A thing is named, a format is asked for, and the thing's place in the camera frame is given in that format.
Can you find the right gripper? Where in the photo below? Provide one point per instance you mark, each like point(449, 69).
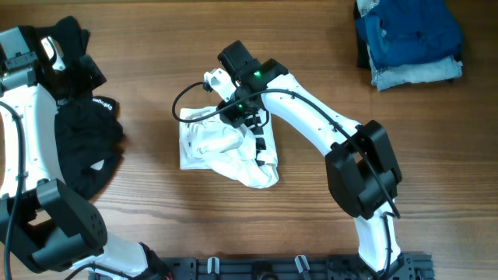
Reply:
point(235, 114)

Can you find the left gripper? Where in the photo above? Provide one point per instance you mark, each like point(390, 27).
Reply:
point(85, 85)

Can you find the white t-shirt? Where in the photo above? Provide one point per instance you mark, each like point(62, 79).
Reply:
point(247, 153)

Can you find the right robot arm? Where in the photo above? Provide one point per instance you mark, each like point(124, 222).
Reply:
point(362, 171)

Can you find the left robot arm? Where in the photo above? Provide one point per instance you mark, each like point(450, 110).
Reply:
point(44, 223)

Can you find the black garment under blue stack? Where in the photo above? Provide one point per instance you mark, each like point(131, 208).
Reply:
point(362, 50)

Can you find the folded dark blue garment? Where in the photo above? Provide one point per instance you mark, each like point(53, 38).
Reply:
point(404, 32)

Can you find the folded light blue jeans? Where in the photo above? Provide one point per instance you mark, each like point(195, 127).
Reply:
point(416, 73)

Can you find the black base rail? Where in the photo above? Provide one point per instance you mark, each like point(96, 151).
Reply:
point(336, 267)

